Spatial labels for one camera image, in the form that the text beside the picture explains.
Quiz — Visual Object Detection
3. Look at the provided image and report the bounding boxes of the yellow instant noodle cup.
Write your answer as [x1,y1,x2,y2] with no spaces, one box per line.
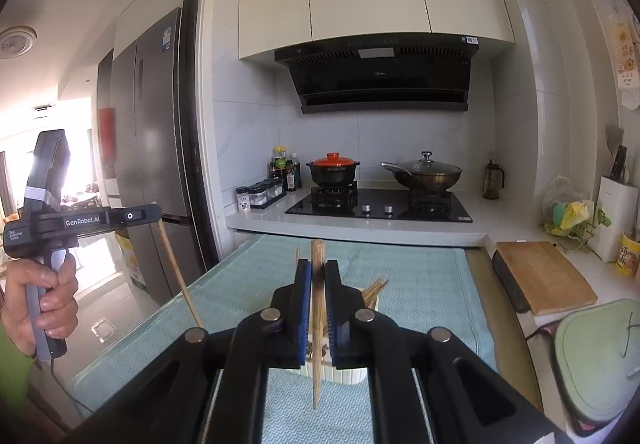
[616,231,640,277]

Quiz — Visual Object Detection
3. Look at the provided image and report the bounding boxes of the glass wok lid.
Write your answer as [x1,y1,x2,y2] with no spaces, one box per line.
[397,151,458,176]

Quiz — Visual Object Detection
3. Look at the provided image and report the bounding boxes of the wooden cutting board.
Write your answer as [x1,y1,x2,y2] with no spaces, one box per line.
[495,240,599,316]

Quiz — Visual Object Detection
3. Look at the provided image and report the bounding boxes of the brown glass jug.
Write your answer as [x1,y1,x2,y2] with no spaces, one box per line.
[483,159,506,201]

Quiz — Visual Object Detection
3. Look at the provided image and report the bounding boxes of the yellow cardboard box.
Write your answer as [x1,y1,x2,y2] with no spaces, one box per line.
[115,231,151,292]

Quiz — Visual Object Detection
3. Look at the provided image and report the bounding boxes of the person's left forearm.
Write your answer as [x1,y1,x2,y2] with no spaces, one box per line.
[0,319,38,425]

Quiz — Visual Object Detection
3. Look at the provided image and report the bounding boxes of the black glass gas stove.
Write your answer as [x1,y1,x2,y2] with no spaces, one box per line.
[285,185,473,224]

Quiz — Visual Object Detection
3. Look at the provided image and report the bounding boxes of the wall-mounted paper bag dispenser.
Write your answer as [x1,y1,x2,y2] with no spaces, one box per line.
[607,0,640,110]

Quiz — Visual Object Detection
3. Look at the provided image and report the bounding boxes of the black spice jar rack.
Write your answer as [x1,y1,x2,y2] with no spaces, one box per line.
[248,178,287,210]

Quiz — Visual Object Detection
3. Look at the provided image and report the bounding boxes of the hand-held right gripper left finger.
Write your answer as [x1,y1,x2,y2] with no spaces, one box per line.
[70,258,314,444]

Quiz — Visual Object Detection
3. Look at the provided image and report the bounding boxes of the yellow cap sauce bottle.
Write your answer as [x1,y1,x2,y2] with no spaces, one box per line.
[272,145,290,185]

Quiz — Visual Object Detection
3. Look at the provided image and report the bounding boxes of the white knife block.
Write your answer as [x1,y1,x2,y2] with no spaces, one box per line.
[595,175,640,264]

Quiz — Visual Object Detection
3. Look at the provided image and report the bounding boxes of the square floor socket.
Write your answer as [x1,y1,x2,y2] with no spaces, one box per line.
[91,319,118,344]

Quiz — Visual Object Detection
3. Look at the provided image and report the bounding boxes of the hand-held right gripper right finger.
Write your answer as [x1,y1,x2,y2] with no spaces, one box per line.
[324,260,567,444]

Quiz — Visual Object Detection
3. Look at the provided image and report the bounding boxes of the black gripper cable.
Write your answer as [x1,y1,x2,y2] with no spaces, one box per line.
[47,358,88,417]

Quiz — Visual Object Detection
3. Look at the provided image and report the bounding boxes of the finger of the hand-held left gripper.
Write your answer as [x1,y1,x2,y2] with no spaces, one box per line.
[119,204,164,229]

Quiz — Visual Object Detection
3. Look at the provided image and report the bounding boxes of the person's left hand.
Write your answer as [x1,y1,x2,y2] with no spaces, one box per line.
[0,251,79,360]

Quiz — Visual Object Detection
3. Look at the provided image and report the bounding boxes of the cream ribbed utensil holder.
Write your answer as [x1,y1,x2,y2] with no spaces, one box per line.
[290,293,386,386]

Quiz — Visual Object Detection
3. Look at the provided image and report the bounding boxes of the black clay pot orange lid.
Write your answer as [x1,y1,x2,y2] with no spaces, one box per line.
[305,152,361,188]

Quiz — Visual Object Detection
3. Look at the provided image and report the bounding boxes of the black range hood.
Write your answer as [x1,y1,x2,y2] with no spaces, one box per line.
[274,33,478,115]

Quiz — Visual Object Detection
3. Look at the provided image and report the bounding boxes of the grey steel refrigerator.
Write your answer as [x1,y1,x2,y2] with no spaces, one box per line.
[95,6,201,307]

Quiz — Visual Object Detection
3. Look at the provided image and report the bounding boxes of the kitchen knives with black handles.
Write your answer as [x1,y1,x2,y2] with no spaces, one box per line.
[606,124,628,184]

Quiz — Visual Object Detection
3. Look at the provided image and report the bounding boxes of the round ceiling light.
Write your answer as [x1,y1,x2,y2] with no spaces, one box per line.
[0,25,38,59]

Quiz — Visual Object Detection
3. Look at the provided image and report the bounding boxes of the dark metal wok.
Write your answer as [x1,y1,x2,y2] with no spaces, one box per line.
[381,161,463,195]

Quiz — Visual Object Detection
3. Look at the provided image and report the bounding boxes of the green electric griddle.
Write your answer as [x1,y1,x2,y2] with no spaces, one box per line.
[525,299,640,437]

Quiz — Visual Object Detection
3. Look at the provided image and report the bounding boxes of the yellow green plastic bags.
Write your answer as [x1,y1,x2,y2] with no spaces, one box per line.
[540,175,601,245]

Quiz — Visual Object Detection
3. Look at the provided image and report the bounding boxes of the light blue woven mat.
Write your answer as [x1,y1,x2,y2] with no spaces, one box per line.
[70,234,498,444]

